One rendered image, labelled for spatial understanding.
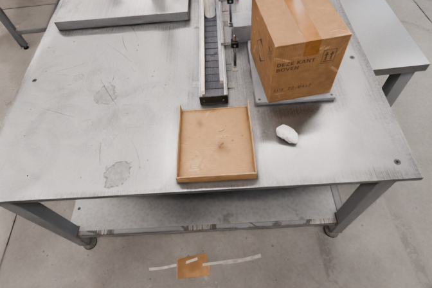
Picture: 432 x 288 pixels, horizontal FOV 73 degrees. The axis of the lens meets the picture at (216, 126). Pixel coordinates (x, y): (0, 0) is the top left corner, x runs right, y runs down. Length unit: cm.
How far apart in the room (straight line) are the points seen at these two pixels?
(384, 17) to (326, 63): 65
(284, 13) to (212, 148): 51
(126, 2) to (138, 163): 92
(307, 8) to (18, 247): 196
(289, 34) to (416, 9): 253
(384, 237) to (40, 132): 176
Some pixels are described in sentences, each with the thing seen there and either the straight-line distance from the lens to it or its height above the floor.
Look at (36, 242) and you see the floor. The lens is 211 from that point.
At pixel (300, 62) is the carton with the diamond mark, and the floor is 104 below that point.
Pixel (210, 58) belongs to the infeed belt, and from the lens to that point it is 124.
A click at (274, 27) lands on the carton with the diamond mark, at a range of 99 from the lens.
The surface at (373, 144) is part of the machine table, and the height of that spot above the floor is 83.
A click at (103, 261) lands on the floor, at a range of 189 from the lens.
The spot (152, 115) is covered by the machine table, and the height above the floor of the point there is 83.
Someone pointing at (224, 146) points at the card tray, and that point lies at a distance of 102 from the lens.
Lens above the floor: 171
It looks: 55 degrees down
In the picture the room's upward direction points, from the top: 7 degrees counter-clockwise
